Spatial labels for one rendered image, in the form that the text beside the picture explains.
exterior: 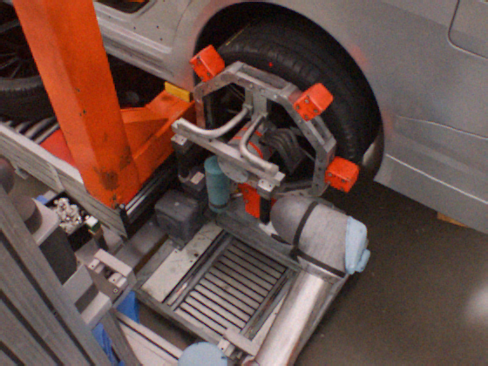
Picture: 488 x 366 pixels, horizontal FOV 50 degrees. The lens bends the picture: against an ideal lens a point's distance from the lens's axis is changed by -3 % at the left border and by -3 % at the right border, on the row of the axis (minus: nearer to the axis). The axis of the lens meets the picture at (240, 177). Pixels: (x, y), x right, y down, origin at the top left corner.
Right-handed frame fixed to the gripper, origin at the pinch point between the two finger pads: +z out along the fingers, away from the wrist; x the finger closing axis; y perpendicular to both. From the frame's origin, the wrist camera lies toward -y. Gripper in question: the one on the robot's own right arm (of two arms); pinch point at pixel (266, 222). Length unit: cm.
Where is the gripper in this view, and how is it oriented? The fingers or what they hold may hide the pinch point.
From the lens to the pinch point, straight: 180.5
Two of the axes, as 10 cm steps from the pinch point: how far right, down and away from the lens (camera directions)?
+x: -4.8, 5.0, -7.2
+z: -8.7, -3.7, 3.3
